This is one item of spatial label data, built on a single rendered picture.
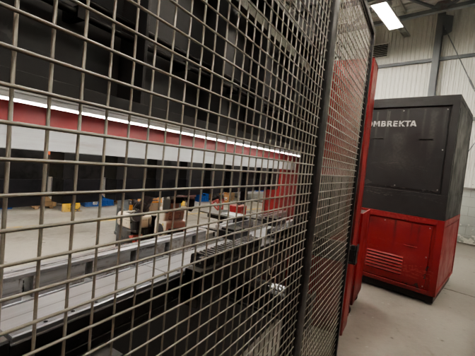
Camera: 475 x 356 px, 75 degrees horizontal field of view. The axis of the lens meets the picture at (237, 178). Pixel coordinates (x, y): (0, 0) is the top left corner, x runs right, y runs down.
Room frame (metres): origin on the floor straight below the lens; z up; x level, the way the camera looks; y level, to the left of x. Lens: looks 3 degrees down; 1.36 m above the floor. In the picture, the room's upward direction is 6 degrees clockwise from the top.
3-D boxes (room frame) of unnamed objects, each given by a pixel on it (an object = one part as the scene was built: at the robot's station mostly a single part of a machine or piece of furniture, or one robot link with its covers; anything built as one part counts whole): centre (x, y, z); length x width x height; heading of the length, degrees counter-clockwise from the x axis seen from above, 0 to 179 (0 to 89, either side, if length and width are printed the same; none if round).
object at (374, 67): (2.82, -0.69, 1.15); 0.85 x 0.25 x 2.30; 60
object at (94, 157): (1.06, 0.55, 1.26); 0.15 x 0.09 x 0.17; 150
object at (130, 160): (1.23, 0.45, 1.26); 0.15 x 0.09 x 0.17; 150
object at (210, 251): (1.20, 0.00, 1.02); 0.44 x 0.06 x 0.04; 150
